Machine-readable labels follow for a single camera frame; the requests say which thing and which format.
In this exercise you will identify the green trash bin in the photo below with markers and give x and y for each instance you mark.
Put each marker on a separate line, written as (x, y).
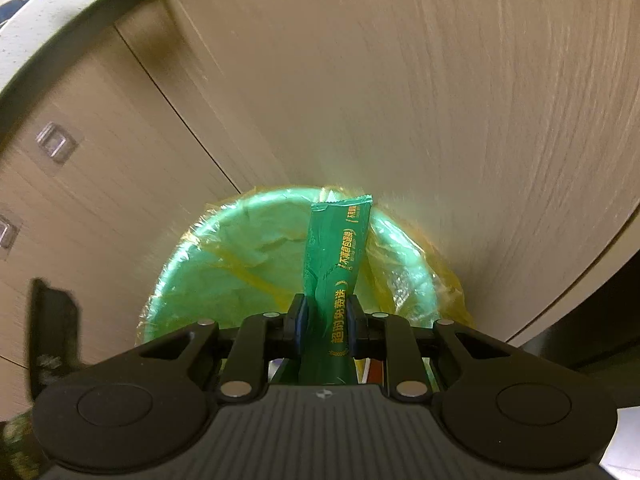
(240, 260)

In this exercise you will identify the long green stick packet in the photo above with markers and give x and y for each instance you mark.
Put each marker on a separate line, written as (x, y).
(332, 260)

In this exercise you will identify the clear adhesive hook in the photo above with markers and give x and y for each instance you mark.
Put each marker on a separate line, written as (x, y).
(7, 232)
(57, 142)

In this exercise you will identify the light wooden cabinet door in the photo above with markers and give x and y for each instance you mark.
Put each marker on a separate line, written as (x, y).
(400, 85)
(125, 185)

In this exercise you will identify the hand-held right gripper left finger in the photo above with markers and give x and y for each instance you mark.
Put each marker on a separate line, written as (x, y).
(300, 332)

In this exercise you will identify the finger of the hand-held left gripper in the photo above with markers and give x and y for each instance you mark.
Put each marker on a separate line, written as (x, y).
(52, 330)

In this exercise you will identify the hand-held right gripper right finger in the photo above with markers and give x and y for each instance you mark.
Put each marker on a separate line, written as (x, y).
(357, 330)

